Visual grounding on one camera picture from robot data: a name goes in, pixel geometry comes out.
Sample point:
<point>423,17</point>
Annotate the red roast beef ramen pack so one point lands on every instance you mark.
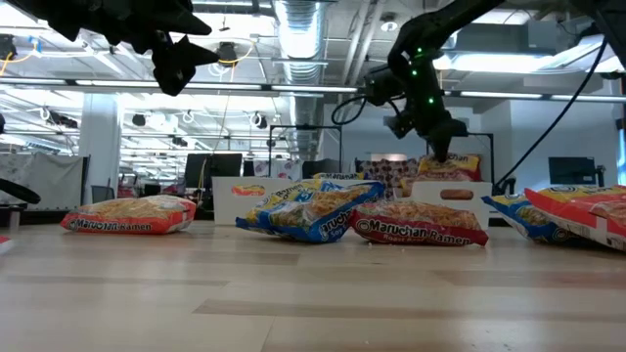
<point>455,168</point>
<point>420,227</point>

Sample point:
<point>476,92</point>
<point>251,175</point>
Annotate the long ceiling strip light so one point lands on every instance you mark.
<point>499,95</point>
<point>147,84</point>

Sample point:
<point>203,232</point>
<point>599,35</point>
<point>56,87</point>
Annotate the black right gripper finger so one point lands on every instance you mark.
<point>441,146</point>

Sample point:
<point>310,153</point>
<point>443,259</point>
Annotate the small red object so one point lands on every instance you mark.
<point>4,243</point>

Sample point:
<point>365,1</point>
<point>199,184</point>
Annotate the round ceiling fixture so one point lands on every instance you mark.
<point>389,24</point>

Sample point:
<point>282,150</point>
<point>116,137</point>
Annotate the silver ventilation duct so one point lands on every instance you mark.
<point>299,44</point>

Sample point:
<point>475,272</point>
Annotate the orange chicken ramen pack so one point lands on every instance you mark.
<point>129,217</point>
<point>577,205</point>

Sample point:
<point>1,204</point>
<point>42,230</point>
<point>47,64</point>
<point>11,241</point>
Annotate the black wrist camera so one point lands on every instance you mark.
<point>384,85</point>

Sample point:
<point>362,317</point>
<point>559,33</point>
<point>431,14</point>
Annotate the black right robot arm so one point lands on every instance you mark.
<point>425,34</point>

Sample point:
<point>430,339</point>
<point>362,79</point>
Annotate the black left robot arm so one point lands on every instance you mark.
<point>34,12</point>

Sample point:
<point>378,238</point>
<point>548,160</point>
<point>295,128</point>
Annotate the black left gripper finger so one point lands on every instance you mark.
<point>176,63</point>
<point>178,19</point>

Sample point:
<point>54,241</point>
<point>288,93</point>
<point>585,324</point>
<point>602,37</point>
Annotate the black ceiling device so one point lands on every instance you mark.
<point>227,51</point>

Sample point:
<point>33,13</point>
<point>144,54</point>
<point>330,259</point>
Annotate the grey cloth partition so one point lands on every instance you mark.
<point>44,178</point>

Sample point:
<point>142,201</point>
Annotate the dotted patterned cloth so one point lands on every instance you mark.
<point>391,171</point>

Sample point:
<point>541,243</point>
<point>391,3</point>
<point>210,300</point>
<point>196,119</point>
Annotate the black curved object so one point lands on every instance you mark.
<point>19,191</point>

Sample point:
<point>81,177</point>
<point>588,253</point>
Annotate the blue soy sauce ramen pack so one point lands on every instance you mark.
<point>313,220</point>
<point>518,215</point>
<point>288,194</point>
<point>337,175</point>

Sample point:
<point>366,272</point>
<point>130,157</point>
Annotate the black computer monitor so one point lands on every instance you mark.
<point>215,168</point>
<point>572,170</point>

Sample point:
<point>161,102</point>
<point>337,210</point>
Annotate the white square column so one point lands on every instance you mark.
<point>100,146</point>

